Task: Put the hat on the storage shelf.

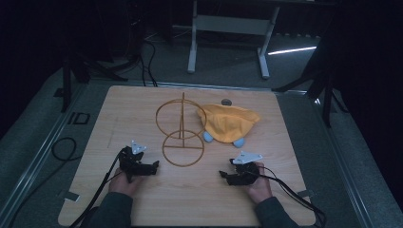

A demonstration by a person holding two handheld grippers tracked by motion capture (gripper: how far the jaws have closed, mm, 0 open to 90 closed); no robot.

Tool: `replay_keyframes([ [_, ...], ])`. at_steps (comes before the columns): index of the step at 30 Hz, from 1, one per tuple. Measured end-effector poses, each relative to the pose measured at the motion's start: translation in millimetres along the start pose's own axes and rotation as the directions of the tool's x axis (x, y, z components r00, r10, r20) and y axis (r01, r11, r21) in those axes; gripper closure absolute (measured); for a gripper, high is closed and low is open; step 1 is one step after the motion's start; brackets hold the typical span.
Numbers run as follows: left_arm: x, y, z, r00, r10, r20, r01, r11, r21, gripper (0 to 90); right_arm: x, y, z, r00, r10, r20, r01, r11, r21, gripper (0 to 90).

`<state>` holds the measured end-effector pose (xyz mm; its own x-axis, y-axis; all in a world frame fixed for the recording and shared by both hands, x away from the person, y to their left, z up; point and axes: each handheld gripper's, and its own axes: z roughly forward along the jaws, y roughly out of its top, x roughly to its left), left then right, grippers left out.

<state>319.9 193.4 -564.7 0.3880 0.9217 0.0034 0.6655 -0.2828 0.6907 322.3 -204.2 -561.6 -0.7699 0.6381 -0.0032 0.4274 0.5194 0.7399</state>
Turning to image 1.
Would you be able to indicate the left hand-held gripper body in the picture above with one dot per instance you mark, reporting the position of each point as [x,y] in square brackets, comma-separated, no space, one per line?
[131,164]

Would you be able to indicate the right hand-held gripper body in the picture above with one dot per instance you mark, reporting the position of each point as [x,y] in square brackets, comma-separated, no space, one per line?
[245,171]

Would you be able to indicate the yellow hat with blue ears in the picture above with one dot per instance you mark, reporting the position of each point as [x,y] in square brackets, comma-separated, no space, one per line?
[228,122]

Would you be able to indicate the person's left hand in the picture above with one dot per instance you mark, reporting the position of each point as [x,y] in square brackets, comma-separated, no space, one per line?
[125,185]

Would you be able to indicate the person's right hand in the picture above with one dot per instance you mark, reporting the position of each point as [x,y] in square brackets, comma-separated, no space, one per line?
[261,188]

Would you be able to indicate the grey round table grommet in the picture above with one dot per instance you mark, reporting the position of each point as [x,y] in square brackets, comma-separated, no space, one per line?
[226,102]

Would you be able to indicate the black tripod stand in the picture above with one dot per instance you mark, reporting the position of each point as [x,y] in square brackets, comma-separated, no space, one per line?
[68,79]
[326,85]

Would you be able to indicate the metal floor rail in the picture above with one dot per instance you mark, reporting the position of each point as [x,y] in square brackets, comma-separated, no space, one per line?
[34,155]
[342,164]

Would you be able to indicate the white desk frame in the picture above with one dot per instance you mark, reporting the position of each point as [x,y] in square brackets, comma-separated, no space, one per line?
[233,25]

